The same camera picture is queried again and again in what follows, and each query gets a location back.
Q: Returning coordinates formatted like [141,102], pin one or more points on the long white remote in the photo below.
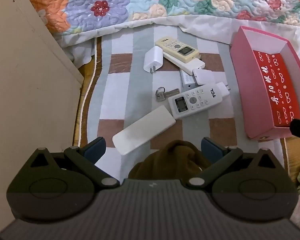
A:
[142,130]

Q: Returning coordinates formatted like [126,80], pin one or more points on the white charger plug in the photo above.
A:
[153,60]

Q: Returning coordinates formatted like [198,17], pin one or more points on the red patterned card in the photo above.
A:
[277,85]

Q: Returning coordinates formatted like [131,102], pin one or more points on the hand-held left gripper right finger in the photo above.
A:
[211,148]

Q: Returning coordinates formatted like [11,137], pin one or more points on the long white power bank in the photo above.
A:
[190,66]

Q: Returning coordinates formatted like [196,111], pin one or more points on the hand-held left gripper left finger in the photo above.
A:
[95,148]

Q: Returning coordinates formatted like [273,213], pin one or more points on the floral quilt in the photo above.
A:
[165,2]

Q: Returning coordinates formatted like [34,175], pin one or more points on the silver keys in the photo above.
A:
[165,95]

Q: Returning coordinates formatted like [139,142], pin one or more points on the small white square adapter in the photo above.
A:
[204,77]

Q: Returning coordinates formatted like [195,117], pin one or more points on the small white plug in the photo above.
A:
[224,87]

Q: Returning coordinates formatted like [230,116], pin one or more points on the small white box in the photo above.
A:
[186,80]

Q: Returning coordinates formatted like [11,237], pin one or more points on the brown cloth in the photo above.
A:
[165,160]

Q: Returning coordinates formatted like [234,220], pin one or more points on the pink box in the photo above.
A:
[245,80]

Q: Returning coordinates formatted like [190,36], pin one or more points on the checkered mat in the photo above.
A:
[120,80]

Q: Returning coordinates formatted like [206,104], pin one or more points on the white remote control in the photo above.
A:
[197,100]

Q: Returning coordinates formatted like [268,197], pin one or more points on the cream remote control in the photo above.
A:
[176,48]

